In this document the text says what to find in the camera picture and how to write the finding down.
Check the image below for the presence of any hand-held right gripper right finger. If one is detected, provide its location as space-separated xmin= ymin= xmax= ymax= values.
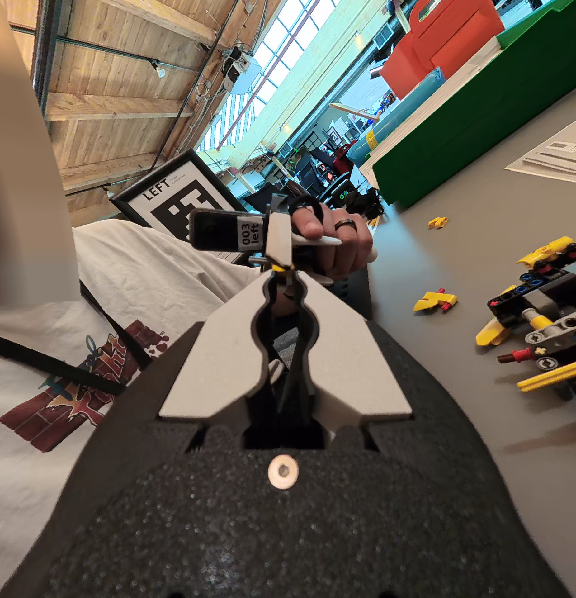
xmin=290 ymin=271 xmax=412 ymax=435

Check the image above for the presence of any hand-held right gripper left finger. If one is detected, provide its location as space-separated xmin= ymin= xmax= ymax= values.
xmin=159 ymin=275 xmax=276 ymax=440

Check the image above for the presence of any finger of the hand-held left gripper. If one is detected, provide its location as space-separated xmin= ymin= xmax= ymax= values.
xmin=265 ymin=212 xmax=295 ymax=272

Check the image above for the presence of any partly built lego car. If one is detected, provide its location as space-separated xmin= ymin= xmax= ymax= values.
xmin=475 ymin=236 xmax=576 ymax=402

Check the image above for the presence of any yellow lego piece red pin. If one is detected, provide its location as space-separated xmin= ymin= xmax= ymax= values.
xmin=413 ymin=289 xmax=458 ymax=314

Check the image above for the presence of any person's left hand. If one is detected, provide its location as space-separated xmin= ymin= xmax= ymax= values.
xmin=271 ymin=207 xmax=375 ymax=319

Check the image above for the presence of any black framed marker sign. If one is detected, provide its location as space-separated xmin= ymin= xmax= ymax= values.
xmin=110 ymin=149 xmax=247 ymax=267

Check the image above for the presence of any white printed t-shirt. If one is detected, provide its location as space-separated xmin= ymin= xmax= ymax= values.
xmin=0 ymin=220 xmax=265 ymax=589

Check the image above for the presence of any white ceiling projector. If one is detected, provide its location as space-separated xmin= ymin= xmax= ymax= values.
xmin=220 ymin=44 xmax=263 ymax=96

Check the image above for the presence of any blue rolled mat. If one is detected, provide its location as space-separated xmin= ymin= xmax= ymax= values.
xmin=348 ymin=67 xmax=446 ymax=165

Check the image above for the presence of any stack of white papers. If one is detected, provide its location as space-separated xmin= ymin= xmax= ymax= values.
xmin=359 ymin=36 xmax=503 ymax=187

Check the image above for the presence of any green plastic bin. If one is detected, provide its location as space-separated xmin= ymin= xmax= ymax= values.
xmin=360 ymin=0 xmax=576 ymax=209

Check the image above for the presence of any orange plastic caddy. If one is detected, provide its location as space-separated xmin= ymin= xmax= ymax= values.
xmin=379 ymin=0 xmax=506 ymax=100

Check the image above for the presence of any open instruction booklet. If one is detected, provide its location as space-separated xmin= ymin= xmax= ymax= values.
xmin=504 ymin=112 xmax=576 ymax=187

